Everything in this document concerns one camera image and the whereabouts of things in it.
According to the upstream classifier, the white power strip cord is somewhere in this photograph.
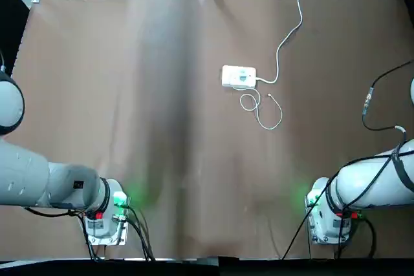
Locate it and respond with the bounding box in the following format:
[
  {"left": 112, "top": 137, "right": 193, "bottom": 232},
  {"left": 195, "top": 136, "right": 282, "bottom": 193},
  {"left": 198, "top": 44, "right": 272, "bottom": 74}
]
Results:
[{"left": 255, "top": 0, "right": 304, "bottom": 85}]

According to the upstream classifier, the white power strip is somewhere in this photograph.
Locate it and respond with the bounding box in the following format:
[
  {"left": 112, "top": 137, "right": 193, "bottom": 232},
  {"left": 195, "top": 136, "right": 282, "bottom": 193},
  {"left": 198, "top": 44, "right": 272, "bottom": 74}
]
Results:
[{"left": 221, "top": 65, "right": 258, "bottom": 89}]

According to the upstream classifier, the black cable with silver connector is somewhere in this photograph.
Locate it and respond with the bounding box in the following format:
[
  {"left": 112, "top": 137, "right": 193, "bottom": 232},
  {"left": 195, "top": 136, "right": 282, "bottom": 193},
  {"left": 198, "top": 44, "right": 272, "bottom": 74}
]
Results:
[{"left": 360, "top": 59, "right": 414, "bottom": 143}]

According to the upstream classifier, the thin white charger cable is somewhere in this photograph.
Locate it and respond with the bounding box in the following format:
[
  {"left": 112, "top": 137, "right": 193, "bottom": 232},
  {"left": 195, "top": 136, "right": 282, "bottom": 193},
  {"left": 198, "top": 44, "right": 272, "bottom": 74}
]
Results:
[{"left": 239, "top": 93, "right": 283, "bottom": 131}]

